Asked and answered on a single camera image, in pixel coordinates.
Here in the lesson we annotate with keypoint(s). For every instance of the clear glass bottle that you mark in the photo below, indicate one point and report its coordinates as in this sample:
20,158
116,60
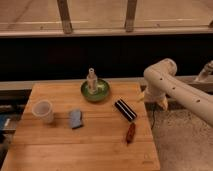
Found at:
92,81

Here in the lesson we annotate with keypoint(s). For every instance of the red brown toy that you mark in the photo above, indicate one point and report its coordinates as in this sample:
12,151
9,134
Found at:
130,133

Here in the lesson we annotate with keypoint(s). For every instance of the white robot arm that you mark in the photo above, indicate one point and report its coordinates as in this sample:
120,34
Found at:
161,81

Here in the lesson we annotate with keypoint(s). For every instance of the blue grey cloth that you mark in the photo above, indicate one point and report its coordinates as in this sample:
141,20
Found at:
75,119

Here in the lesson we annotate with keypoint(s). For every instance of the white plastic cup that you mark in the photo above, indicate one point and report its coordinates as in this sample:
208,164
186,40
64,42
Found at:
43,110

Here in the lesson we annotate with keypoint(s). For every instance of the green bowl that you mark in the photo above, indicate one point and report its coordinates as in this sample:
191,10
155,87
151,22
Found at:
101,93

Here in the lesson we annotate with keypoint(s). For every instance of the black striped eraser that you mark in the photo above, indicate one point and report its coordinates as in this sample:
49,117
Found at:
125,110

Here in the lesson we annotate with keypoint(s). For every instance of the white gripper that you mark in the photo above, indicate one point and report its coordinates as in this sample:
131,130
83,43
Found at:
153,94

